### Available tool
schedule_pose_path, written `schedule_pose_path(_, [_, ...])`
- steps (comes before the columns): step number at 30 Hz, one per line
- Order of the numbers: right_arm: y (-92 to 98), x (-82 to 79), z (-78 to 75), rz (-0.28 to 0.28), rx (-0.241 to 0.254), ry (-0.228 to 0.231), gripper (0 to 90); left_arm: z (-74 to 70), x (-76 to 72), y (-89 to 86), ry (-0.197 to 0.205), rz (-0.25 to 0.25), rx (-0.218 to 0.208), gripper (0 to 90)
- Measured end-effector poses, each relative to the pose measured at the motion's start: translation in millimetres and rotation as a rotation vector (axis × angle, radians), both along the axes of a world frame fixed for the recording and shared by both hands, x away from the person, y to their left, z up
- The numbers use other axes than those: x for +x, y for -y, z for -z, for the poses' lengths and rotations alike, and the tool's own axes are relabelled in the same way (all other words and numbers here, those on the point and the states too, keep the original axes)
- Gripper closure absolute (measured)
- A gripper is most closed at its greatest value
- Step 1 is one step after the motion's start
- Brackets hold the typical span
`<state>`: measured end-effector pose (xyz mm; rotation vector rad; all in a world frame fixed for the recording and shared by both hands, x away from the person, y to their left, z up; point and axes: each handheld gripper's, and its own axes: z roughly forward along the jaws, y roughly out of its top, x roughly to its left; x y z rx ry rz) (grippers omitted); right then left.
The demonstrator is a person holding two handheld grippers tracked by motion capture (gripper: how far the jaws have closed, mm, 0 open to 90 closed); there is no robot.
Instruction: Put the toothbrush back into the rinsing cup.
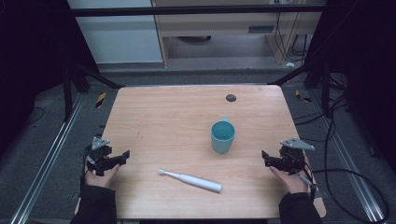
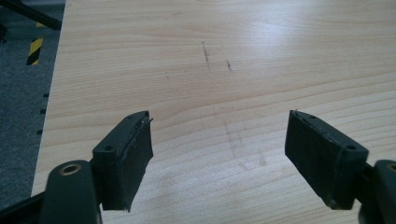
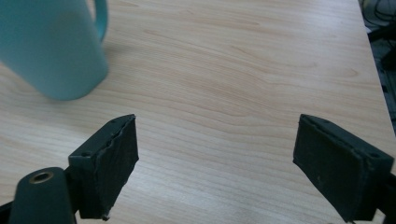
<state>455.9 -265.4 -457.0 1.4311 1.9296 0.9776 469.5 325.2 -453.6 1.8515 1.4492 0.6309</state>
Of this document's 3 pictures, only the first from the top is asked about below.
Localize thin black floor cable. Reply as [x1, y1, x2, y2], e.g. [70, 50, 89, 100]
[25, 106, 46, 126]

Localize white cabinet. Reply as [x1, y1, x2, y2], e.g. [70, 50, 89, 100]
[66, 0, 163, 65]

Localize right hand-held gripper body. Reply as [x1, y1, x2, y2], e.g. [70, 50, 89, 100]
[278, 137, 316, 176]

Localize person's left hand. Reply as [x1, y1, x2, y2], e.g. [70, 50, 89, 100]
[84, 163, 121, 189]

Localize black horizontal bar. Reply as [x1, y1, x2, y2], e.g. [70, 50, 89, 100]
[66, 4, 329, 19]

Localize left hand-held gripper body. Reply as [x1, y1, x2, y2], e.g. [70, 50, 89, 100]
[83, 136, 113, 177]

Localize black curtain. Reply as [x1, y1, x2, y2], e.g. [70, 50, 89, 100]
[306, 0, 396, 174]
[0, 0, 100, 153]

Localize person's right hand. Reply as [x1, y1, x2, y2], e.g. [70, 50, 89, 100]
[268, 154, 313, 195]

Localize black metal stand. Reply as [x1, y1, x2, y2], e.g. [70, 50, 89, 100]
[266, 57, 333, 119]
[61, 58, 126, 123]

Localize hanging black cables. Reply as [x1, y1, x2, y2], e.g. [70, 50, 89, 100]
[273, 11, 313, 63]

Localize teal cup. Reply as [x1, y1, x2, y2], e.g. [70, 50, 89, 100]
[210, 117, 237, 155]

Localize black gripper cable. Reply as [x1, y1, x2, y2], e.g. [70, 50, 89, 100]
[298, 161, 390, 224]

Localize black floor cables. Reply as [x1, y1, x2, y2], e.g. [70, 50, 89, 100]
[293, 73, 351, 144]

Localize light wooden desk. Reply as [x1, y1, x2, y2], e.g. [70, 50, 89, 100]
[150, 0, 327, 68]

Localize yellow black tape strip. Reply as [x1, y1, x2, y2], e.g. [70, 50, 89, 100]
[294, 89, 313, 104]
[94, 91, 107, 109]

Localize white electric toothbrush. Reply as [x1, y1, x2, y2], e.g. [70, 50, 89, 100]
[157, 168, 223, 194]

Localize aluminium floor rail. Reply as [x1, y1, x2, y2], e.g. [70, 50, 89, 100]
[8, 92, 86, 224]
[307, 89, 388, 224]

